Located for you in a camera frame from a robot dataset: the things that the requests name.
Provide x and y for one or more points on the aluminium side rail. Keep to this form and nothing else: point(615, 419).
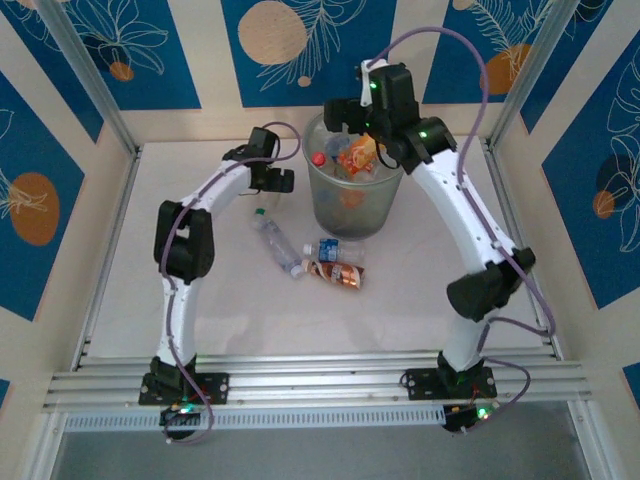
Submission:
point(504, 192)
point(117, 215)

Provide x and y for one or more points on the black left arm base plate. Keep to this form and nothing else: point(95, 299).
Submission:
point(220, 387)

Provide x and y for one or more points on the clear bottle with red cap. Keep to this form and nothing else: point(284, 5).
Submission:
point(318, 159)

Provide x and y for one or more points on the brown coffee drink bottle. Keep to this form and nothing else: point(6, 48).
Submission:
point(340, 274)

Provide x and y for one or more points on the small clear plastic bottle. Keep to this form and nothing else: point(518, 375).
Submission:
point(274, 200)

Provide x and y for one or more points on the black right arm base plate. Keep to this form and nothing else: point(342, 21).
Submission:
point(420, 385)

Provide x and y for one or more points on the aluminium frame post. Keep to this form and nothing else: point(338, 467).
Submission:
point(90, 80)
point(42, 450)
point(540, 65)
point(590, 450)

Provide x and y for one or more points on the narrow aluminium cross rail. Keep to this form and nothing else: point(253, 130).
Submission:
point(300, 361)

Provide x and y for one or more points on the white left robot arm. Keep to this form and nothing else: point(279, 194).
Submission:
point(185, 325)

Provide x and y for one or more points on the wide aluminium cross beam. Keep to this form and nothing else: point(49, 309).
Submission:
point(310, 390)

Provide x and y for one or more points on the large clear plastic bottle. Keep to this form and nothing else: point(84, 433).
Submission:
point(277, 243)

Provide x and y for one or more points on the orange drink bottle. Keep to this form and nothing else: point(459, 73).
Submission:
point(357, 152)

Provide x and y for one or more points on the grey mesh waste bin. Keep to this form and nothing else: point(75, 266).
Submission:
point(360, 220)

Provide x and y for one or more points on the aluminium lower frame post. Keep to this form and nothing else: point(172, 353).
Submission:
point(42, 450)
point(590, 450)

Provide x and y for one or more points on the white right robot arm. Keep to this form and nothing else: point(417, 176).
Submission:
point(450, 200)

